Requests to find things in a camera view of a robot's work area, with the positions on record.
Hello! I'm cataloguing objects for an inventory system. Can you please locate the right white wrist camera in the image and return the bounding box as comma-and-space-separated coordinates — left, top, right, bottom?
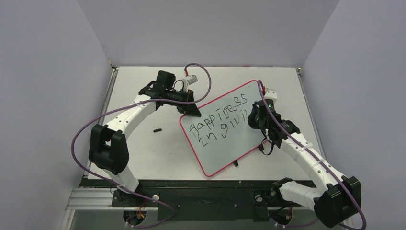
263, 88, 278, 103

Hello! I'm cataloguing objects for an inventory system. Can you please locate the pink-framed whiteboard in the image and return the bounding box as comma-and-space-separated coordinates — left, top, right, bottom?
179, 80, 264, 177

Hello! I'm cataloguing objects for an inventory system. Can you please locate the purple cable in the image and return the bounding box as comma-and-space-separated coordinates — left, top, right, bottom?
70, 63, 212, 229
257, 79, 367, 230

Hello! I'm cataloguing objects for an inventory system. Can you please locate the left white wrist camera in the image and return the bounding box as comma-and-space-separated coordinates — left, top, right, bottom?
181, 75, 198, 91

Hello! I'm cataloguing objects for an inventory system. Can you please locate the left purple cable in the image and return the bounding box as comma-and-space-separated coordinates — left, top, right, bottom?
70, 63, 212, 229

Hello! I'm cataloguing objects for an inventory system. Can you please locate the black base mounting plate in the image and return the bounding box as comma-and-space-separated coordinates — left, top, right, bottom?
109, 179, 335, 223

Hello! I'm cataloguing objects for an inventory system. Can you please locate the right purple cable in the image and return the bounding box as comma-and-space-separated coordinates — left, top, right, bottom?
257, 79, 367, 230

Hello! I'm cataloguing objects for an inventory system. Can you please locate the aluminium table frame rail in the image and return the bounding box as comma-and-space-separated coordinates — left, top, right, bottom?
65, 187, 353, 211

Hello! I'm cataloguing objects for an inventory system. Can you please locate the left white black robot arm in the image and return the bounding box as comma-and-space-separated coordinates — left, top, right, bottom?
89, 70, 201, 206

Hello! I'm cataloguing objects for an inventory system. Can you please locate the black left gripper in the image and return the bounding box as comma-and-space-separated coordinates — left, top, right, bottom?
165, 88, 201, 117

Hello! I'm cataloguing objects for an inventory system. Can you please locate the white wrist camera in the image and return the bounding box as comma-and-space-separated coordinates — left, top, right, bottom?
263, 88, 278, 103
181, 75, 198, 91

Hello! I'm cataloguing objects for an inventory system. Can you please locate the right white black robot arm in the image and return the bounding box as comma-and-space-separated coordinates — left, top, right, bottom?
248, 99, 361, 230

